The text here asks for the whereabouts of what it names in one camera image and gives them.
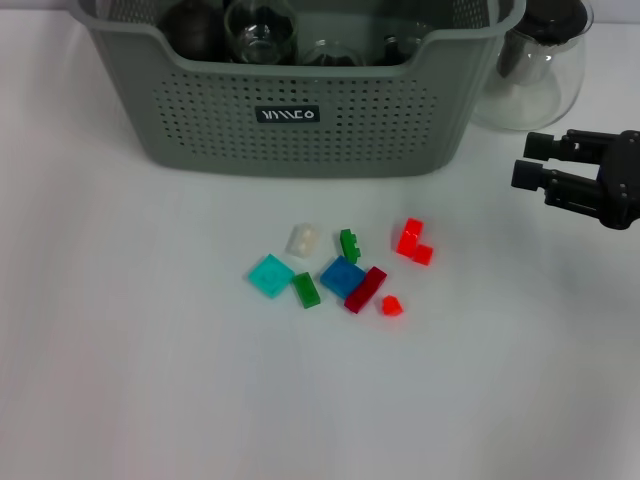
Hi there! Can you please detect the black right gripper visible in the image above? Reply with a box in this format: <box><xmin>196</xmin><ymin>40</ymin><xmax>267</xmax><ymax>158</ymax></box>
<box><xmin>510</xmin><ymin>128</ymin><xmax>640</xmax><ymax>232</ymax></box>

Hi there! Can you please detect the grey-green perforated storage bin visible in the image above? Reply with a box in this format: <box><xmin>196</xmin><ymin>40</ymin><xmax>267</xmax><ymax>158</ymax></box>
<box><xmin>67</xmin><ymin>0</ymin><xmax>527</xmax><ymax>180</ymax></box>

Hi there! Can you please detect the glass carafe with black lid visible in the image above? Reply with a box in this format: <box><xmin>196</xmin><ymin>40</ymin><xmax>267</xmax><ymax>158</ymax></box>
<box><xmin>472</xmin><ymin>0</ymin><xmax>594</xmax><ymax>132</ymax></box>

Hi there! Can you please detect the large orange-red toy brick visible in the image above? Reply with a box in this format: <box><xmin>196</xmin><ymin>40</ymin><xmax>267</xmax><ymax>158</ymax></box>
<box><xmin>394</xmin><ymin>217</ymin><xmax>424</xmax><ymax>259</ymax></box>

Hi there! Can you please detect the green toy brick with side studs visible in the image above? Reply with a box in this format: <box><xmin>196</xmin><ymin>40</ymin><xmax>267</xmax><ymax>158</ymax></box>
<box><xmin>338</xmin><ymin>228</ymin><xmax>362</xmax><ymax>265</ymax></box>

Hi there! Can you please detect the dark red long toy brick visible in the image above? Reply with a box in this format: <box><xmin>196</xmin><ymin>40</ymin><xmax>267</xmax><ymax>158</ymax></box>
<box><xmin>343</xmin><ymin>266</ymin><xmax>389</xmax><ymax>315</ymax></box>

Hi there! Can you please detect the blue square toy plate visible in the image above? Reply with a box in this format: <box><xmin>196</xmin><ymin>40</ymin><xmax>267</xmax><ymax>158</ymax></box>
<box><xmin>318</xmin><ymin>255</ymin><xmax>367</xmax><ymax>300</ymax></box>

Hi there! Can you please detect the white sloped toy brick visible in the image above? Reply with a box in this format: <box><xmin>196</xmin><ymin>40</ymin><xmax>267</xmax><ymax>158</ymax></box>
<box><xmin>284</xmin><ymin>222</ymin><xmax>319</xmax><ymax>259</ymax></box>

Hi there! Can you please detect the green two-stud toy brick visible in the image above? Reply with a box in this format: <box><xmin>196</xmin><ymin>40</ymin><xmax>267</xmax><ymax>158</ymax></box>
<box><xmin>292</xmin><ymin>272</ymin><xmax>323</xmax><ymax>310</ymax></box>

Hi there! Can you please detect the cyan square toy plate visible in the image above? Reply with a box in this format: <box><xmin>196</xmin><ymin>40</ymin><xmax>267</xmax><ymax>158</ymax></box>
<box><xmin>247</xmin><ymin>253</ymin><xmax>296</xmax><ymax>300</ymax></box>

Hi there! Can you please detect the dark clay teapot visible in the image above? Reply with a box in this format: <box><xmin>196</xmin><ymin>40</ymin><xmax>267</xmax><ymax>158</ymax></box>
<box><xmin>158</xmin><ymin>0</ymin><xmax>227</xmax><ymax>60</ymax></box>

